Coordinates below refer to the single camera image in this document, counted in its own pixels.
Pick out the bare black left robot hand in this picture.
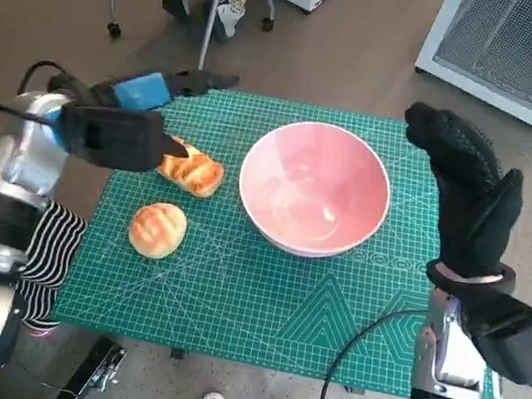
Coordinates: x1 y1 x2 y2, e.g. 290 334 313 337
77 51 242 165

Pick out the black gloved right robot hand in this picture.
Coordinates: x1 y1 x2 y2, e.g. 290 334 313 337
380 98 532 288

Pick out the long braided bread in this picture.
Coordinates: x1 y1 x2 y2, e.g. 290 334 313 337
153 134 231 202

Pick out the round bread bun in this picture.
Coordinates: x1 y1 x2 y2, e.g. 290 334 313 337
124 197 192 264

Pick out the pink bowl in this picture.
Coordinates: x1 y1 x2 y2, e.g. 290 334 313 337
228 111 402 270

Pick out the large white mesh cabinet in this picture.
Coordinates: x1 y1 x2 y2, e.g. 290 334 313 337
406 0 532 136

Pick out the green cutting mat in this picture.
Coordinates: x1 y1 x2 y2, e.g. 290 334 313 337
46 67 532 399

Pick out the black metal stand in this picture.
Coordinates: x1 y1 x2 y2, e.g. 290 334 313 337
49 328 131 399

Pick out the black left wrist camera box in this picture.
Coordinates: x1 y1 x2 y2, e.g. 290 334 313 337
52 95 172 178

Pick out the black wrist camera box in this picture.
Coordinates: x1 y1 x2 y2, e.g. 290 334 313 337
453 286 532 387
52 95 172 178

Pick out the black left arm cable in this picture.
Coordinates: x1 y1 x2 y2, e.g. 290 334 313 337
0 53 93 131

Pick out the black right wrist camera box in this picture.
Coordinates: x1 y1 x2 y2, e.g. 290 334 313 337
453 286 532 387

